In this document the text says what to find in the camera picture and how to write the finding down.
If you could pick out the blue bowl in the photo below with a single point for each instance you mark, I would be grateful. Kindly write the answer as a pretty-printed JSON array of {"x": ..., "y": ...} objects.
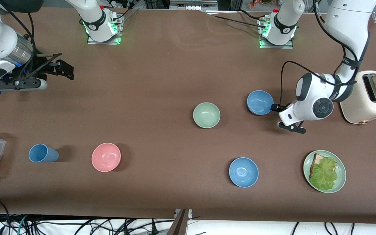
[
  {"x": 243, "y": 172},
  {"x": 258, "y": 101}
]

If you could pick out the green plate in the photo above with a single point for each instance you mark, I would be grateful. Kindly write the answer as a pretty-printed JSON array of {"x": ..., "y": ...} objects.
[{"x": 340, "y": 173}]

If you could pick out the blue ribbed cup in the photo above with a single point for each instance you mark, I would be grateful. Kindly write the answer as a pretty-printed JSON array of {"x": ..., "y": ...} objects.
[{"x": 42, "y": 153}]

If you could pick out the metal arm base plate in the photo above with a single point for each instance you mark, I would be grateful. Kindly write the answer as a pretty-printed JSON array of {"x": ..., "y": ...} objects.
[
  {"x": 289, "y": 46},
  {"x": 116, "y": 40}
]

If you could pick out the cream white toaster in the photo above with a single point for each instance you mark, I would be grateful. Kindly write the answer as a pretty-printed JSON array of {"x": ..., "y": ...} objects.
[{"x": 359, "y": 104}]

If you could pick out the pink bowl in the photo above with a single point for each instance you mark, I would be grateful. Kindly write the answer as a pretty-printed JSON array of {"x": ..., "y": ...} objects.
[{"x": 106, "y": 157}]

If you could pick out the metal stand post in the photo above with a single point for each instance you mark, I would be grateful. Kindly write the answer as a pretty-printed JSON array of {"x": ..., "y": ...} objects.
[{"x": 179, "y": 223}]

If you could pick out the grey metal frame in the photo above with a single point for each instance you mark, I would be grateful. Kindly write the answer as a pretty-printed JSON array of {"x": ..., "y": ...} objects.
[{"x": 193, "y": 4}]

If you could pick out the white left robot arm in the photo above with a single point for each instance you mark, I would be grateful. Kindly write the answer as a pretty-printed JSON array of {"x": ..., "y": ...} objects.
[{"x": 348, "y": 26}]

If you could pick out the green bowl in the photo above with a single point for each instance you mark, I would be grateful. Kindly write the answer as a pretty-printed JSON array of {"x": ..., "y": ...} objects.
[{"x": 206, "y": 115}]

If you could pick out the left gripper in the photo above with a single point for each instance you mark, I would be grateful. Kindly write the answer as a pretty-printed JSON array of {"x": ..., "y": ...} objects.
[{"x": 275, "y": 107}]

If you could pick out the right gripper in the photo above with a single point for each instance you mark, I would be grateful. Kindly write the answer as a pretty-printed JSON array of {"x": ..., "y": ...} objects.
[{"x": 39, "y": 68}]

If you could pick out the green lettuce leaf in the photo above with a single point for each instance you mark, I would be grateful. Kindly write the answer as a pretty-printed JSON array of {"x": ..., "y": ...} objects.
[{"x": 325, "y": 174}]

